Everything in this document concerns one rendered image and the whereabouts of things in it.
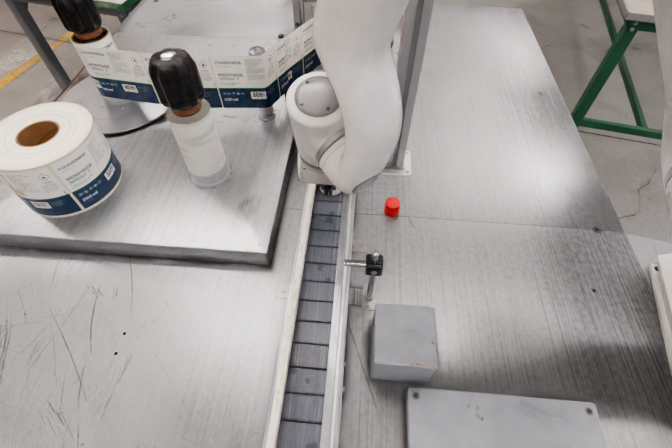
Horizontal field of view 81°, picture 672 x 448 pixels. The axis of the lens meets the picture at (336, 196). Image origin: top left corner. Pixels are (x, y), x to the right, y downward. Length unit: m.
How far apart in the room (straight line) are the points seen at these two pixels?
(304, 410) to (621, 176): 2.20
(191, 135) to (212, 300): 0.32
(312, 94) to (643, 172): 2.32
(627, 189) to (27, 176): 2.45
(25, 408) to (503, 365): 0.80
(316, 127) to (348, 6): 0.16
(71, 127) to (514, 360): 0.95
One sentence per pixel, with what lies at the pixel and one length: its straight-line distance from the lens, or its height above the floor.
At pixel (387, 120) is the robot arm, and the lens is 0.46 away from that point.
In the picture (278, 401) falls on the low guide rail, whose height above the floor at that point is 0.91.
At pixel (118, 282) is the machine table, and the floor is 0.83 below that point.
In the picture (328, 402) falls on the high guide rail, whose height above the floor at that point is 0.96.
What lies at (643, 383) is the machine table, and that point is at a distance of 0.90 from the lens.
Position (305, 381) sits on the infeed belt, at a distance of 0.69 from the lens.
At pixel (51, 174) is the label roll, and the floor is 1.00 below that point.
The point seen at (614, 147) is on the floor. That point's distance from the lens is 2.74.
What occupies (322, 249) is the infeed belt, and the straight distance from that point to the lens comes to 0.78.
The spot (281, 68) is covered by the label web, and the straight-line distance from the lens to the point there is 1.03.
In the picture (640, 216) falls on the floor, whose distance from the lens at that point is 2.43.
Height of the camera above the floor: 1.54
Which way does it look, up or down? 51 degrees down
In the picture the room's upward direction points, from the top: straight up
